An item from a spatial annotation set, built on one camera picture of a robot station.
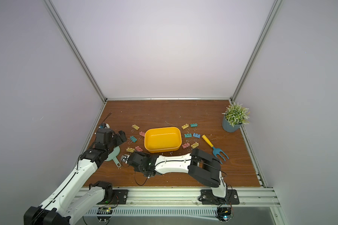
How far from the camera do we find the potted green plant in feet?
2.91

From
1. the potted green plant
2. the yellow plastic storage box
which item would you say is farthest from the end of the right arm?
the potted green plant

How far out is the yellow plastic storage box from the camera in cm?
90
